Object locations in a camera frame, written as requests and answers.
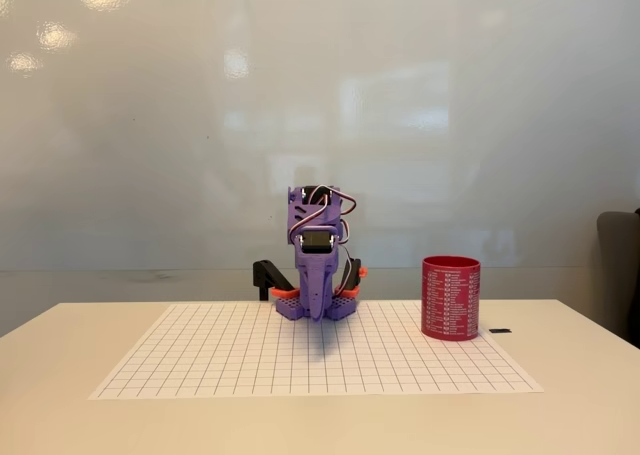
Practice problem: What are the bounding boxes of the red cup with white print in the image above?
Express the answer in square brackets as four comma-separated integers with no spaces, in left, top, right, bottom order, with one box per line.
[420,255,482,343]

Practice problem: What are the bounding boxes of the orange clamp with knob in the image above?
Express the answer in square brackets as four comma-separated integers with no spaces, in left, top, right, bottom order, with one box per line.
[339,266,370,297]

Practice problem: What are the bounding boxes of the black table clamp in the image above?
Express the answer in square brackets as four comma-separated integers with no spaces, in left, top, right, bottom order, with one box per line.
[252,258,294,302]

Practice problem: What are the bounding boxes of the white grid paper sheet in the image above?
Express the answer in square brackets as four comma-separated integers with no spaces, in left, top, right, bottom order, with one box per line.
[88,302,545,402]

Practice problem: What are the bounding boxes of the dark grey chair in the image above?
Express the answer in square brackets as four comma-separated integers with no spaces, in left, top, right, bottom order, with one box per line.
[596,207,640,349]

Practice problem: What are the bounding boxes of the white red servo cable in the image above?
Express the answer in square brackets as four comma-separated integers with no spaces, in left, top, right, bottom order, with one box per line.
[292,182,359,296]

